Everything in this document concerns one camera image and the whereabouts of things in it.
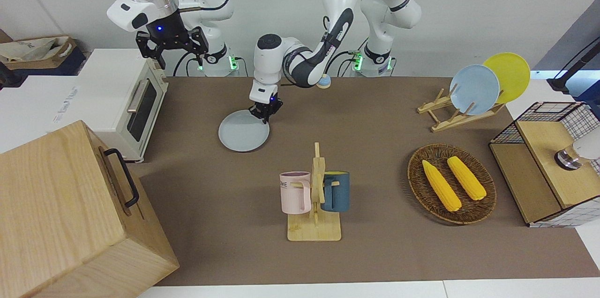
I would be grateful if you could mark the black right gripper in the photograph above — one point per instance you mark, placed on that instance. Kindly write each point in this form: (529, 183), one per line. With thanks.
(166, 31)

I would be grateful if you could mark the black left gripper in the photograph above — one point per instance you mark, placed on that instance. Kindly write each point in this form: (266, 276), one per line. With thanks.
(267, 103)

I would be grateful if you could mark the gray plate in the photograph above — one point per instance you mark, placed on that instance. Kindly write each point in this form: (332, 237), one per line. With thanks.
(241, 134)

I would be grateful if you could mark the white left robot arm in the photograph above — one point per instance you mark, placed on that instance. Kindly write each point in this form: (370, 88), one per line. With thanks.
(267, 63)

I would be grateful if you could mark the wooden plate rack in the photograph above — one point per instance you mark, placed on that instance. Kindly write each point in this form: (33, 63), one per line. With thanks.
(450, 122)

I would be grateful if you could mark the light blue plate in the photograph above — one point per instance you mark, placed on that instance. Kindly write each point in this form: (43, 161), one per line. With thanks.
(473, 89)

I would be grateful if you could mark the yellow plate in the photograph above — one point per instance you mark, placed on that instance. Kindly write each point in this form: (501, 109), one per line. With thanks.
(513, 73)

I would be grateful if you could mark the light blue call bell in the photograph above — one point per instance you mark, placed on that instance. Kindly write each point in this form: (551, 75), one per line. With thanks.
(323, 83)

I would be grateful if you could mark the white toaster oven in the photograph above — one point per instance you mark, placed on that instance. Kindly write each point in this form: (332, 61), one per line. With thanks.
(108, 78)

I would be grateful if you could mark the pink mug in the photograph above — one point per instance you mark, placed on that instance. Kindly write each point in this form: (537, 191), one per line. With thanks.
(293, 195)

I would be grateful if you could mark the dark blue crate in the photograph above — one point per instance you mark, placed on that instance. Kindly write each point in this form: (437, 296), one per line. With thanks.
(72, 67)

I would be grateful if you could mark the brown cardboard box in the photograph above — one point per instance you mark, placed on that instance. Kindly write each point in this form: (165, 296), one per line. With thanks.
(64, 52)

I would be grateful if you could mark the dark blue mug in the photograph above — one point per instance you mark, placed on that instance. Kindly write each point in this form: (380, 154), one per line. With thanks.
(340, 192)

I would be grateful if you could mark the wooden mug rack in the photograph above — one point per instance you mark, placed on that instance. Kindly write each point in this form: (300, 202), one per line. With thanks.
(314, 230)

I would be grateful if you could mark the white bag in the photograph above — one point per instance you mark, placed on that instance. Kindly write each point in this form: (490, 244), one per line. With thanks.
(28, 47)

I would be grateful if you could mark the brown wicker basket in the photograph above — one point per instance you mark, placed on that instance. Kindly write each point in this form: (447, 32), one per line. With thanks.
(422, 185)

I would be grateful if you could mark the brown table mat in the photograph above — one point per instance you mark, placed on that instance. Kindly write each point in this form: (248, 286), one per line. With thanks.
(375, 260)

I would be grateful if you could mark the long yellow corn cob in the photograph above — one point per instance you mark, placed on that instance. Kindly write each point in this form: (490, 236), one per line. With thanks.
(440, 185)

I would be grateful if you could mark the wooden drawer cabinet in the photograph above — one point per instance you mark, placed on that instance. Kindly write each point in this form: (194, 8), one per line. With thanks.
(61, 223)

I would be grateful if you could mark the short yellow corn cob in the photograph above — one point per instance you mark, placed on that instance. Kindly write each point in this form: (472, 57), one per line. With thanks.
(466, 178)

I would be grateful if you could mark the black pole stand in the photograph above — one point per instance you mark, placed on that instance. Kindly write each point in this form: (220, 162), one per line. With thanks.
(558, 85)

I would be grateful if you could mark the white cylinder with metal cap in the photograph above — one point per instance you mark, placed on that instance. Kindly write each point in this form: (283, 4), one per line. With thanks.
(568, 160)

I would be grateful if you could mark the dark gray partition panel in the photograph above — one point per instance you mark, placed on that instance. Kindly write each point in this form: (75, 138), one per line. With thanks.
(576, 31)

